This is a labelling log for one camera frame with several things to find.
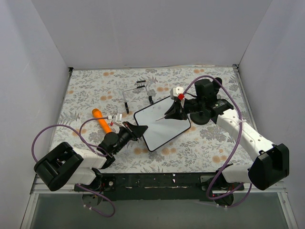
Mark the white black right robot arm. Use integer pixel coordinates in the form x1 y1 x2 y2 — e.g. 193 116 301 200
164 78 289 190

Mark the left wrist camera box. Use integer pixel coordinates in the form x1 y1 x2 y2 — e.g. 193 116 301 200
107 113 123 126

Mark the orange toy microphone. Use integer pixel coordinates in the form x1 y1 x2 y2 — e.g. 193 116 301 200
92 108 111 134

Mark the black front mounting rail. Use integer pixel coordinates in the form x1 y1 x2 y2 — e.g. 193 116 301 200
73 172 245 202

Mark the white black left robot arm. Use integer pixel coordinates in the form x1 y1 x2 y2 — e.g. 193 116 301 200
34 122 148 191

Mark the black microphone stand base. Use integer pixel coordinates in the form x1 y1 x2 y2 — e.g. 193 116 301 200
190 111 211 125

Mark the black framed whiteboard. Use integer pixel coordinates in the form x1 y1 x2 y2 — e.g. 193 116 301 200
133 97 191 152

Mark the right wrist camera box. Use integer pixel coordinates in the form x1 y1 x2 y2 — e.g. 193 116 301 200
170 86 184 100

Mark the floral patterned table mat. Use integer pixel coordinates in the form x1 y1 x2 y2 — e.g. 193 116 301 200
51 67 254 173

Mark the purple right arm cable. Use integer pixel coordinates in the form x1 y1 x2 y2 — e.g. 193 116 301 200
183 75 253 208

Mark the black microphone on stand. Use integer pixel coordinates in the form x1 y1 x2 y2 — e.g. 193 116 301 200
213 77 222 91

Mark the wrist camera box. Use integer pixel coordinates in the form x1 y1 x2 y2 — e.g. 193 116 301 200
107 113 123 126
170 86 184 100

